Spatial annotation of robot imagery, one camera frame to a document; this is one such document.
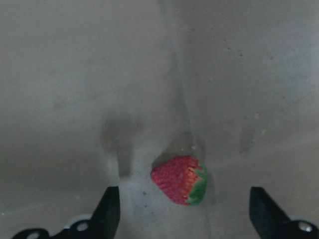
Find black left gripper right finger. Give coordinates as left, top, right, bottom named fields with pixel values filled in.
left=249, top=187, right=297, bottom=239

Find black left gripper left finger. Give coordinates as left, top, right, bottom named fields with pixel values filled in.
left=90, top=187, right=121, bottom=239

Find strawberry grasped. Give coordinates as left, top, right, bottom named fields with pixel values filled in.
left=150, top=155, right=208, bottom=206

